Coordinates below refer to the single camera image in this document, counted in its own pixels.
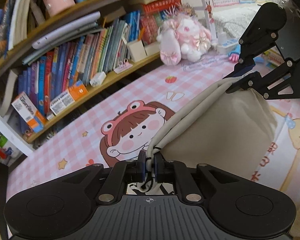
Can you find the cream t-shirt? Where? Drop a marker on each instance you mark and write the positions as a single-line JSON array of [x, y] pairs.
[[215, 130]]

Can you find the stack of flat books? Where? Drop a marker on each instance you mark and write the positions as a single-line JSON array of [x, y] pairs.
[[270, 58]]

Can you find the tall beige open box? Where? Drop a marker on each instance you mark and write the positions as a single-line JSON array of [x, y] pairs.
[[137, 51]]

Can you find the small white box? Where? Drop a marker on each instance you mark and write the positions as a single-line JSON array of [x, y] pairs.
[[98, 78]]

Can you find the pink checked cartoon mat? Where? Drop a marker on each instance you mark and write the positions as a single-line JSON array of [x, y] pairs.
[[77, 135]]

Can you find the tall white orange box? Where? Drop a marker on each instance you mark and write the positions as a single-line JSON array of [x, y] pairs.
[[27, 113]]

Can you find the red boxed book set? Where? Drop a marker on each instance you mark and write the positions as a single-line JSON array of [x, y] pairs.
[[152, 17]]

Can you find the white lace cloth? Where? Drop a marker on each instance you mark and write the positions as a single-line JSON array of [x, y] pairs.
[[235, 20]]

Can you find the low beige open box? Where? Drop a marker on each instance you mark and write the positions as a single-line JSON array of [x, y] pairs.
[[152, 48]]

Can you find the white wooden bookshelf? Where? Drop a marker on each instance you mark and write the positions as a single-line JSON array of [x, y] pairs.
[[7, 127]]

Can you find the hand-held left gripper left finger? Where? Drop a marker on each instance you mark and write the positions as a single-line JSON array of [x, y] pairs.
[[141, 166]]

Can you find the small pink toy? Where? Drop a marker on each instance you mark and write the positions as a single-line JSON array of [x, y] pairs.
[[233, 58]]

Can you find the flat white orange box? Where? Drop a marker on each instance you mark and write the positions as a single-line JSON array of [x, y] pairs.
[[67, 98]]

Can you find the pale flat folder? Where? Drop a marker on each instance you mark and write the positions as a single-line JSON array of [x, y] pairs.
[[65, 31]]

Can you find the white blue packet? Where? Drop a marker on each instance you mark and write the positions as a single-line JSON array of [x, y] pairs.
[[227, 47]]

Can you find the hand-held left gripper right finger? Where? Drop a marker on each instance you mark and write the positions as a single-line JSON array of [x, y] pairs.
[[158, 166]]

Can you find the pink white bunny plush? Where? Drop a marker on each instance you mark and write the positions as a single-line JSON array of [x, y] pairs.
[[187, 42]]

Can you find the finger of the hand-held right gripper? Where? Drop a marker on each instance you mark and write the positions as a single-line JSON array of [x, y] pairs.
[[265, 30], [277, 80]]

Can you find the row of colourful books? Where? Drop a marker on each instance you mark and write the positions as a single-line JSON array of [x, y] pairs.
[[72, 60]]

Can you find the white bottle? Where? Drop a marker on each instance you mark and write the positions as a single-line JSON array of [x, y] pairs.
[[221, 38]]

